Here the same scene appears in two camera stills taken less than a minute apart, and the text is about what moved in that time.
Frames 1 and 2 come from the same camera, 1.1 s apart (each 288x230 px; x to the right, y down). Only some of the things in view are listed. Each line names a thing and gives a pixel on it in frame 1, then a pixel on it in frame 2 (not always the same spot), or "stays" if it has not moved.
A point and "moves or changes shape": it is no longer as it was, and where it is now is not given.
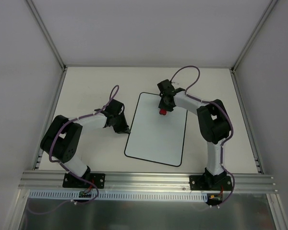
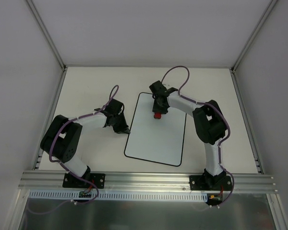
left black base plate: x=70 y=181 stays
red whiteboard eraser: x=162 y=111 moves or changes shape
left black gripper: x=120 y=123 stays
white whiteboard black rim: x=154 y=137 stays
